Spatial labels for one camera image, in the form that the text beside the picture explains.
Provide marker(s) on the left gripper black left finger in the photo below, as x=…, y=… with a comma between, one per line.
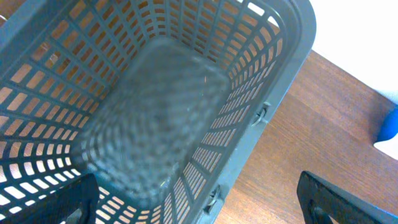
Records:
x=73, y=203

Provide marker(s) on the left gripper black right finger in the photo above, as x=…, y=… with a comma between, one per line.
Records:
x=324, y=202

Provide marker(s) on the grey plastic mesh basket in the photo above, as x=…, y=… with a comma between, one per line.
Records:
x=162, y=100

